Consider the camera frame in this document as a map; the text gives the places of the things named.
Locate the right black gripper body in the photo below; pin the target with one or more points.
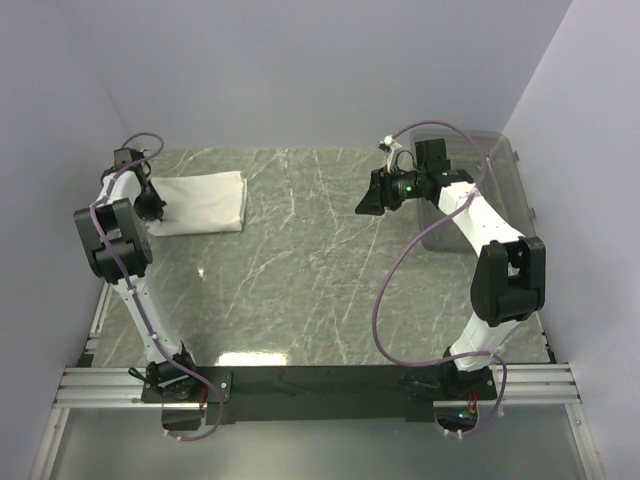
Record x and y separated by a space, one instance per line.
403 187

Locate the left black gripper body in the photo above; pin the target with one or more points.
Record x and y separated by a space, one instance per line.
148 204

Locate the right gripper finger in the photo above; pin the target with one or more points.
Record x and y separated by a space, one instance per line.
376 187
370 204

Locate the white t-shirt red print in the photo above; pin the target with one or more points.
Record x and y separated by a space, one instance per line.
203 204

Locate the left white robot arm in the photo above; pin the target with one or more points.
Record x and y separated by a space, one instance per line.
118 251

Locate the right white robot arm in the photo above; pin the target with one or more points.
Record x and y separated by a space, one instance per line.
508 284

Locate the clear plastic bin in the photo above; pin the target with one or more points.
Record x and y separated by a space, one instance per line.
502 186

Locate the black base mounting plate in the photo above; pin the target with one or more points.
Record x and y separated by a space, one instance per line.
281 393

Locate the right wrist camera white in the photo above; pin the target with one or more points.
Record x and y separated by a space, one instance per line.
391 148

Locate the aluminium frame rail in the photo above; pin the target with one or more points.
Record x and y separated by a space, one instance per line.
294 292

